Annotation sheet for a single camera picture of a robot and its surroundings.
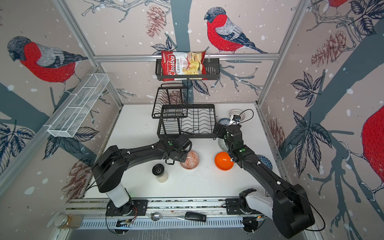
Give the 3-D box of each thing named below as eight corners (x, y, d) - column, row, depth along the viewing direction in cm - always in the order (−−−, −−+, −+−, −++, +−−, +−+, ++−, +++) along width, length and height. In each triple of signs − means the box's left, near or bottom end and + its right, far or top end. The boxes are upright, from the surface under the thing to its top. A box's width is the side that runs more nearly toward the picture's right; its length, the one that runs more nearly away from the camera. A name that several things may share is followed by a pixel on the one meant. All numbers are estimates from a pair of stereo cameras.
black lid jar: (156, 182, 84) (150, 175, 74) (158, 172, 88) (153, 163, 78) (167, 182, 84) (163, 175, 74) (168, 172, 88) (165, 163, 78)
